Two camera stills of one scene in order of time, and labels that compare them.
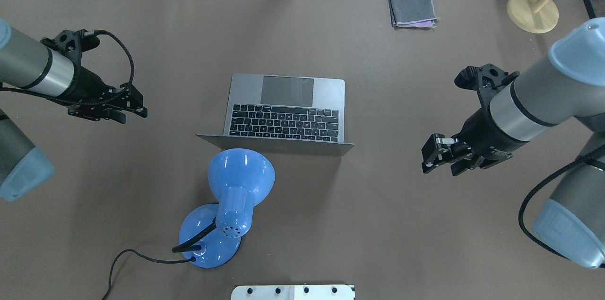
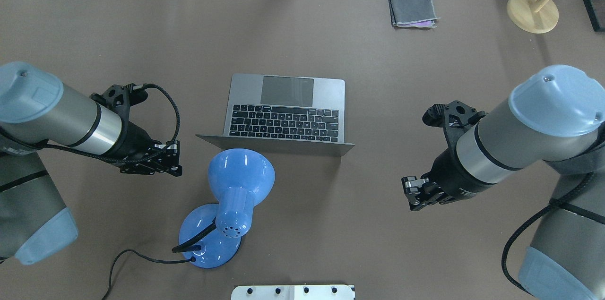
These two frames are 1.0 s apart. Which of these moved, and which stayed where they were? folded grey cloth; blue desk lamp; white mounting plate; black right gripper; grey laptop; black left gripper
Moved: black left gripper; black right gripper
Stayed: blue desk lamp; grey laptop; folded grey cloth; white mounting plate
